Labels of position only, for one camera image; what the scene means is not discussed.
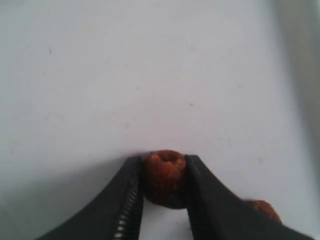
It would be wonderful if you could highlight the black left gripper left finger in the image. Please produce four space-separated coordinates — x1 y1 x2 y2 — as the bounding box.
40 155 144 240

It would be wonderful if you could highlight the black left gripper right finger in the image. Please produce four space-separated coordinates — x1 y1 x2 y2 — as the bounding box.
184 155 311 240

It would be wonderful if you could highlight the white rectangular plastic tray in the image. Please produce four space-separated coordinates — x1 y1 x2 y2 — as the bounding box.
0 0 320 240

